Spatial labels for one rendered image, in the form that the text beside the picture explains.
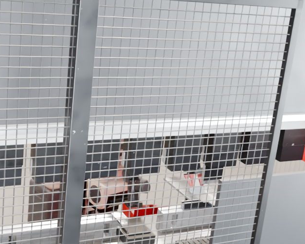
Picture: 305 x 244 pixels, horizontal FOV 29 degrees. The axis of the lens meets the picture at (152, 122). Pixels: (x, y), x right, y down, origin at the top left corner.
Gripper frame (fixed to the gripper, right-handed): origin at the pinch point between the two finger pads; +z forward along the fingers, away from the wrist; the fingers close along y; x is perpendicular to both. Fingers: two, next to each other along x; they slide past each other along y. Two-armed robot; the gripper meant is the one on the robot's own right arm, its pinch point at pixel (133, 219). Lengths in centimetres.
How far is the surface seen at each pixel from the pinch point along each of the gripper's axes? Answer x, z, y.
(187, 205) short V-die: 8.8, -13.2, 43.0
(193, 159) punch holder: 7, -36, 52
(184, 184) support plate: 16.9, -19.9, 24.5
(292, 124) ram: 60, -50, 53
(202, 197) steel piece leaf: 18.7, -15.8, 39.5
